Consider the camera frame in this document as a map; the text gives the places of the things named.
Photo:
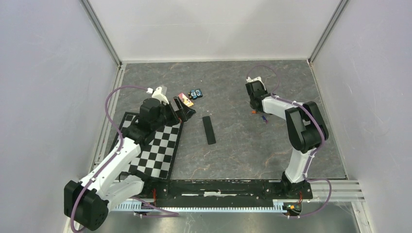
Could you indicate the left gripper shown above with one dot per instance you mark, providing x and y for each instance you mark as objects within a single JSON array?
[{"x": 183, "y": 112}]

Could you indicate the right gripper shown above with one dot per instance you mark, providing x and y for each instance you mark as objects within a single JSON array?
[{"x": 266, "y": 92}]

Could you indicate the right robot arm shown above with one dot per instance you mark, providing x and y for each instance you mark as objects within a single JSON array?
[{"x": 306, "y": 128}]

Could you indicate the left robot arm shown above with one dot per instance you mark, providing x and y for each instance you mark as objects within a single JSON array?
[{"x": 87, "y": 202}]

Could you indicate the red yellow small box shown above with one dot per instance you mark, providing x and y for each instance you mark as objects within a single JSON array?
[{"x": 185, "y": 100}]

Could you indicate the checkerboard calibration board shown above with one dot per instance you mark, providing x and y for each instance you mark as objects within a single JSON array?
[{"x": 157, "y": 158}]

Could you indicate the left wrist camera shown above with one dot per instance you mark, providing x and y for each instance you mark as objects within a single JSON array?
[{"x": 159, "y": 93}]

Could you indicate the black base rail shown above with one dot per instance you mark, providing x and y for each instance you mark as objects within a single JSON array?
[{"x": 222, "y": 193}]

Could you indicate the white cable comb strip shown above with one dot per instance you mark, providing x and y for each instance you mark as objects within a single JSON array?
[{"x": 132, "y": 205}]

